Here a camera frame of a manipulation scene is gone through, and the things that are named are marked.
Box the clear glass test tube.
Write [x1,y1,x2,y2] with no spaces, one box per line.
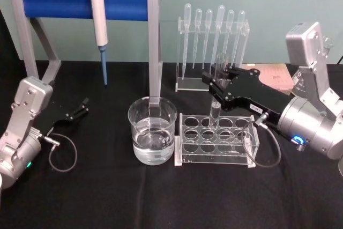
[215,53,230,84]
[209,102,221,133]

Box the white and blue micropipette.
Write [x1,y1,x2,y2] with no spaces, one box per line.
[89,0,109,87]

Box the black table cloth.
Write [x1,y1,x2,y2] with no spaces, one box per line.
[0,59,343,229]

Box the right gripper dark cable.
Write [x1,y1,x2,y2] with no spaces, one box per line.
[241,113,282,167]

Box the flat brown box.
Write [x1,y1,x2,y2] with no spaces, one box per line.
[242,63,294,93]

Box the glass beaker with water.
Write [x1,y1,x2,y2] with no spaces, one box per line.
[128,96,177,166]

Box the gripper dark cable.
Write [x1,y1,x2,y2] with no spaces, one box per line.
[241,113,282,167]
[37,132,78,172]

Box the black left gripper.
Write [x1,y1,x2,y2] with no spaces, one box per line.
[40,97,90,136]

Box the clear acrylic test tube rack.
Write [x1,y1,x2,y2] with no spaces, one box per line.
[174,113,260,168]

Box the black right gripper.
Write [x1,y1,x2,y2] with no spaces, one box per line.
[201,64,289,127]

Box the left gripper dark cable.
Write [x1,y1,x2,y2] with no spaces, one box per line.
[37,132,78,172]

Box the clear acrylic pipette rack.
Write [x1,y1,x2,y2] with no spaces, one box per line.
[175,16,250,92]

